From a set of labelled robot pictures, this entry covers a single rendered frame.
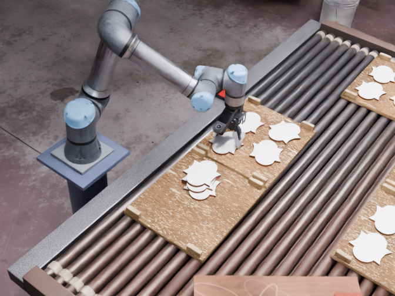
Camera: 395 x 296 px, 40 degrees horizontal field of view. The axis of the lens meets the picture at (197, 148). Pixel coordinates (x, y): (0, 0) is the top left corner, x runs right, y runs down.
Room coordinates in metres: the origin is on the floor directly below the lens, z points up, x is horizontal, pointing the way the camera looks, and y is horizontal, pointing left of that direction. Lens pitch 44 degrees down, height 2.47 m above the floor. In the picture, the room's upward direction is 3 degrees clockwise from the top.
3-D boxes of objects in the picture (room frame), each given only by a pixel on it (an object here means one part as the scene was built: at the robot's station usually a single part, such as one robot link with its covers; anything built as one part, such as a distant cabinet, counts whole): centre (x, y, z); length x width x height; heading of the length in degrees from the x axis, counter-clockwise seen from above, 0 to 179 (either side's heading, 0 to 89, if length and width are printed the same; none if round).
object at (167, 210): (1.33, -0.01, 0.93); 0.41 x 0.35 x 0.02; 146
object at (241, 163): (1.68, -0.24, 0.93); 0.41 x 0.35 x 0.02; 146
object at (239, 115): (1.66, -0.13, 1.08); 0.09 x 0.08 x 0.12; 146
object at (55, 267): (1.79, -0.08, 0.90); 1.95 x 0.05 x 0.05; 145
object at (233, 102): (1.66, -0.13, 1.16); 0.08 x 0.08 x 0.05
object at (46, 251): (1.83, -0.03, 0.89); 2.08 x 0.09 x 0.06; 145
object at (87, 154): (1.60, 0.47, 0.93); 0.15 x 0.15 x 0.10
